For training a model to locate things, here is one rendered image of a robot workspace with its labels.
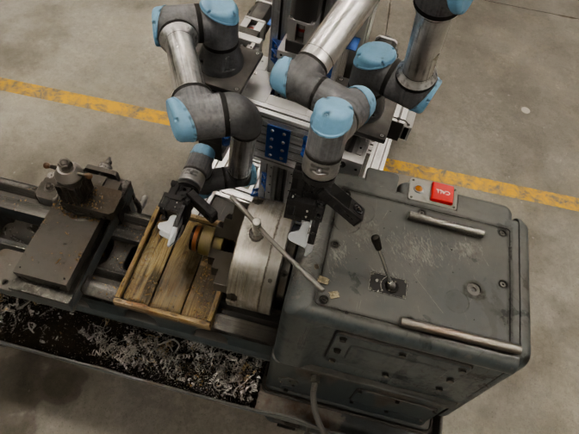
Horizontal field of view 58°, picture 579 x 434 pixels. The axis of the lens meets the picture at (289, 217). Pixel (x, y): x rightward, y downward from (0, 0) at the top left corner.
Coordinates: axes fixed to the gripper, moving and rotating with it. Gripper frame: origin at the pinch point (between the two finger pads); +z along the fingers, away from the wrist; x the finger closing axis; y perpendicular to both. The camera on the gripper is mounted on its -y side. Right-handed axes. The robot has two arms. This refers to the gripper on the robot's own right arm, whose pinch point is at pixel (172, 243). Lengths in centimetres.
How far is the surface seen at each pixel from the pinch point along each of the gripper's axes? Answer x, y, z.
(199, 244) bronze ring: 3.1, -8.1, 0.0
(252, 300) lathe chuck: 3.3, -26.6, 12.2
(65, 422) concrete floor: -108, 43, 39
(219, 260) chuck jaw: 2.8, -14.8, 3.0
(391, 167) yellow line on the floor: -108, -74, -140
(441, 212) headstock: 18, -70, -20
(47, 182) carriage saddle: -15, 51, -18
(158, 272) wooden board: -19.1, 6.1, 1.4
